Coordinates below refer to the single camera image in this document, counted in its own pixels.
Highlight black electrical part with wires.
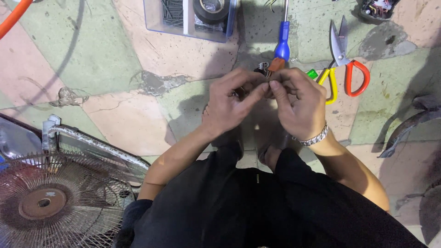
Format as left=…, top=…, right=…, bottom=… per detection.
left=358, top=0, right=401, bottom=21

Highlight black electrical tape roll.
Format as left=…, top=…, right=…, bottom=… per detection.
left=192, top=0, right=231, bottom=25

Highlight white rusty metal tube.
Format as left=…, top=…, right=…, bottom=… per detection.
left=42, top=114, right=151, bottom=172

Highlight person's right hand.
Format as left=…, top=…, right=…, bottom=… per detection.
left=269, top=68, right=328, bottom=141

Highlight translucent plastic cover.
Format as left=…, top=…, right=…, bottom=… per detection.
left=0, top=114, right=44, bottom=164

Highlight dark curved fan blade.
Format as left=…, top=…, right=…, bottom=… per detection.
left=418, top=179, right=441, bottom=246
left=377, top=95, right=441, bottom=159

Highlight silver chain bracelet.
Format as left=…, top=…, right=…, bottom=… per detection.
left=292, top=121, right=329, bottom=147

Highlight blue handled screwdriver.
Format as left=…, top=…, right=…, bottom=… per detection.
left=274, top=0, right=291, bottom=62

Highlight orange and black electrical switch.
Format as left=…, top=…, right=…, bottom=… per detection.
left=254, top=57, right=287, bottom=82

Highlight person's dark sandal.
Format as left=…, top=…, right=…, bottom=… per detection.
left=210, top=127, right=244, bottom=161
left=257, top=132, right=297, bottom=173

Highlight red and yellow handled shears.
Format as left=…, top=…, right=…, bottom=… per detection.
left=316, top=15, right=371, bottom=105

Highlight rusty wire fan guard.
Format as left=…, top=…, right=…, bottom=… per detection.
left=0, top=151, right=136, bottom=248

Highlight clear plastic compartment box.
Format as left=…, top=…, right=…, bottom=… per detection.
left=143, top=0, right=238, bottom=43

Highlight person's left hand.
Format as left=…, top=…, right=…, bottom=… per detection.
left=201, top=68, right=269, bottom=138

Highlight pile of dark screws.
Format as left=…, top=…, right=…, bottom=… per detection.
left=161, top=0, right=184, bottom=27

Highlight orange hose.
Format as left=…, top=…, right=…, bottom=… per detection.
left=0, top=0, right=34, bottom=40

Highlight person's black clothing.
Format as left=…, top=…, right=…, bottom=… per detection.
left=112, top=142, right=429, bottom=248

